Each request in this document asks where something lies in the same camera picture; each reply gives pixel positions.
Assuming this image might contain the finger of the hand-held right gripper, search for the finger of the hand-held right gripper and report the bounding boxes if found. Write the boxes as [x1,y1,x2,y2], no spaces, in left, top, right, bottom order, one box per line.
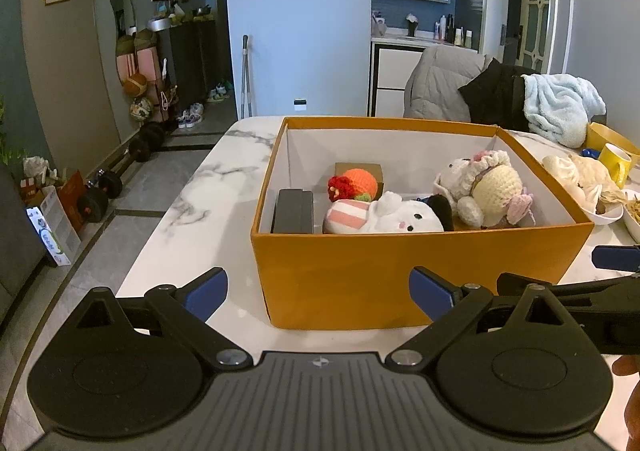
[496,272,621,305]
[591,245,640,272]

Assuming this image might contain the white bowl with fries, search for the white bowl with fries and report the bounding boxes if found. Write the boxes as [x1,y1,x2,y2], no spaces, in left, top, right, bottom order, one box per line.
[622,190,640,243]

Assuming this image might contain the orange cardboard box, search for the orange cardboard box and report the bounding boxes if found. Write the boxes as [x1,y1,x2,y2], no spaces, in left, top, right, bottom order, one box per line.
[250,116,596,331]

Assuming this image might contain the white vanity cabinet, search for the white vanity cabinet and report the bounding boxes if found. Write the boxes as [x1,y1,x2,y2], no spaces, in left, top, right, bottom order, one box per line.
[370,28,481,118]

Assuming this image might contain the light blue fleece blanket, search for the light blue fleece blanket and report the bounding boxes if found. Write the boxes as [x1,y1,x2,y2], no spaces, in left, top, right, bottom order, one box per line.
[522,74,607,148]

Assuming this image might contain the white plastic bag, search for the white plastic bag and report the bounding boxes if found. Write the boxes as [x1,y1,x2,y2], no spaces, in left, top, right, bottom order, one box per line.
[22,156,58,192]

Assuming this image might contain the white bowl with buns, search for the white bowl with buns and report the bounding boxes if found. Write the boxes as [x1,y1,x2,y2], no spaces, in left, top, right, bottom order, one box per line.
[582,188,626,226]

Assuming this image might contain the row of toiletry bottles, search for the row of toiletry bottles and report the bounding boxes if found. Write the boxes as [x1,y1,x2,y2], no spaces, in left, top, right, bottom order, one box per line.
[434,14,473,48]

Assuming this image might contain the orange red crochet toy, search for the orange red crochet toy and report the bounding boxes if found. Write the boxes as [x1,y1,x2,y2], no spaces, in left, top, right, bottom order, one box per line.
[327,168,378,203]

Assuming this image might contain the yellow mug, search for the yellow mug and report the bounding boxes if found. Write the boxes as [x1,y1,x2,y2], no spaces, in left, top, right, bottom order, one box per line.
[597,143,633,189]

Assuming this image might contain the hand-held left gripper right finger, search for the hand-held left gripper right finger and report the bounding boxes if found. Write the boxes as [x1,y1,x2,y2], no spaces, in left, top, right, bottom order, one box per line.
[385,267,593,372]

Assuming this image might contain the white steamed bun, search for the white steamed bun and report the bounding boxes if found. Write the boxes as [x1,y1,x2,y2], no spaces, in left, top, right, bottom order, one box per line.
[542,154,581,187]

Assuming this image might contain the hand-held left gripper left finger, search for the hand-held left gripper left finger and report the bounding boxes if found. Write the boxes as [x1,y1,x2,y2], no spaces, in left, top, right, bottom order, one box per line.
[65,267,253,372]

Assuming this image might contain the red paper bag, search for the red paper bag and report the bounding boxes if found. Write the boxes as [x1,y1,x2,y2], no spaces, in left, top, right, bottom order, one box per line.
[57,170,88,232]

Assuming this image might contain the small purple brown box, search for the small purple brown box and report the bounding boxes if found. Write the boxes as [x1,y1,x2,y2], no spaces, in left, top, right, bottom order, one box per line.
[334,162,385,202]

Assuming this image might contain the yellow bowl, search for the yellow bowl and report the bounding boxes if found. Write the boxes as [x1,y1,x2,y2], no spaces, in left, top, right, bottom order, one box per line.
[585,122,640,167]

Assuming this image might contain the white printed carton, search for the white printed carton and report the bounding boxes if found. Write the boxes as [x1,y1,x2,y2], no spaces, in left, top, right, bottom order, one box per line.
[26,186,81,267]

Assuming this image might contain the person's right hand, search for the person's right hand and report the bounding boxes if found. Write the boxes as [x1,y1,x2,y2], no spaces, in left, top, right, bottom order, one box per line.
[611,353,640,439]

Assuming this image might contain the grey padded jacket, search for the grey padded jacket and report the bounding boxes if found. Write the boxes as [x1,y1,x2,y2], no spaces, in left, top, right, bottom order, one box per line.
[404,46,493,121]

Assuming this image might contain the white cow plush keychain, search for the white cow plush keychain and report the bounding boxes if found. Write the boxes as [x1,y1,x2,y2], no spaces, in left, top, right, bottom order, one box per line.
[322,191,455,234]

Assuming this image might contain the cream crochet sheep doll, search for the cream crochet sheep doll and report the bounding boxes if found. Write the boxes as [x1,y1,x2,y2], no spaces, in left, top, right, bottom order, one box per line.
[432,150,536,230]

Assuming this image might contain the pair of sneakers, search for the pair of sneakers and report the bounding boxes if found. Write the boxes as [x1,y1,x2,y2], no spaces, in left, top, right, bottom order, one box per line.
[207,81,236,103]
[177,104,205,128]

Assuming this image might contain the folded flatbread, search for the folded flatbread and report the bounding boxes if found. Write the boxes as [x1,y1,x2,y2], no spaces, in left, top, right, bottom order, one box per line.
[570,154,626,204]

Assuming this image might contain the black jacket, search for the black jacket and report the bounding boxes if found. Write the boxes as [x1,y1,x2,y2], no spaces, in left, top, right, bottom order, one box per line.
[458,58,541,128]

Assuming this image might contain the dark grey gift box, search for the dark grey gift box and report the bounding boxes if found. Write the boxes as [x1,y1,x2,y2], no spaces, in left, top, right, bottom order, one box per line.
[271,188,316,235]

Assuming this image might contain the black cabinet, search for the black cabinet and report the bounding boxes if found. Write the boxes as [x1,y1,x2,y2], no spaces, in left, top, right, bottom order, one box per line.
[155,20,218,104]

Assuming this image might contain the glass panel door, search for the glass panel door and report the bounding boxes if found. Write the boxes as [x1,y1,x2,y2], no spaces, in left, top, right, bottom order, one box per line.
[515,0,558,74]

